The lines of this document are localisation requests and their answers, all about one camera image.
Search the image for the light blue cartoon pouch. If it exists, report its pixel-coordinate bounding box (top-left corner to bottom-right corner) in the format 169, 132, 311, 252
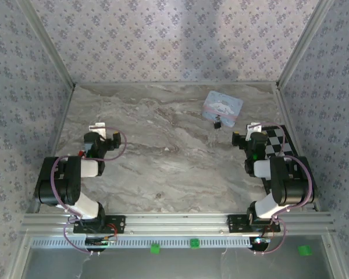
201, 90, 244, 128

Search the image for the black white checkerboard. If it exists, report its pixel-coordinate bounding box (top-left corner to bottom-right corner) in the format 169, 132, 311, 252
261, 124, 296, 196

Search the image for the small circuit board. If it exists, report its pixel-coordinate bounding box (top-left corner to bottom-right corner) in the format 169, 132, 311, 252
249, 237, 272, 248
86, 235, 117, 248

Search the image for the grey sheet metal panel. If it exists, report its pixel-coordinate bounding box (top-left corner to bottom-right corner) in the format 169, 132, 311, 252
26, 246, 335, 279

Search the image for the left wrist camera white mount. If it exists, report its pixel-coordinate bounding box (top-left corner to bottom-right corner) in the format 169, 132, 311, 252
88, 123, 108, 139

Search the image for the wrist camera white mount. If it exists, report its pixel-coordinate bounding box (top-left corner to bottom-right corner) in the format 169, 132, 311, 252
88, 123, 108, 139
246, 121, 263, 141

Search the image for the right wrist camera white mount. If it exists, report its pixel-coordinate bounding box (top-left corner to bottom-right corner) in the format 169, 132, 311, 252
246, 121, 263, 141

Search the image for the aluminium table side rail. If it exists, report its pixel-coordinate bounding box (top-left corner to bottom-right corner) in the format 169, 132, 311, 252
275, 84, 320, 212
27, 84, 76, 214

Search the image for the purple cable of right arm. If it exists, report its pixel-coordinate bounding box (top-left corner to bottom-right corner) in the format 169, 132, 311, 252
249, 121, 315, 257

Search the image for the long aluminium frame rail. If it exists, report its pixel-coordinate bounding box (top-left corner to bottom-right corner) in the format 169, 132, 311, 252
19, 212, 337, 235

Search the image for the aluminium corner post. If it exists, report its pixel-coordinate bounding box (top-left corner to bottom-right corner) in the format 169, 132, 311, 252
16, 0, 76, 88
277, 0, 336, 88

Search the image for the white slotted cable duct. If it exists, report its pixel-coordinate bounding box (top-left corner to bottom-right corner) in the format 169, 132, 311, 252
30, 237, 252, 248

